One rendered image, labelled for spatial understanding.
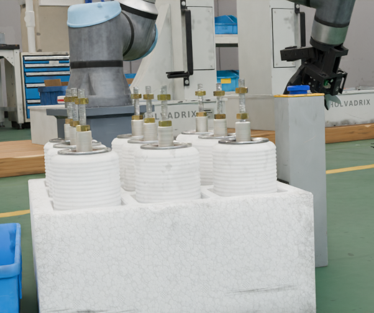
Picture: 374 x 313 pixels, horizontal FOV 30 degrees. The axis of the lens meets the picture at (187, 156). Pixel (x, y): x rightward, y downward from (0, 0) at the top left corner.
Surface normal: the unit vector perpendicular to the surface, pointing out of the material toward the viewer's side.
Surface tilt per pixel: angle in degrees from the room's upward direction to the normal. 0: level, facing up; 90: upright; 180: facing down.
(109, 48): 90
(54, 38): 90
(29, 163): 90
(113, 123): 90
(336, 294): 0
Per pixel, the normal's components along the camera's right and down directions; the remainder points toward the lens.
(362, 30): -0.86, 0.09
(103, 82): 0.25, -0.22
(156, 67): 0.51, 0.07
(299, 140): 0.24, 0.09
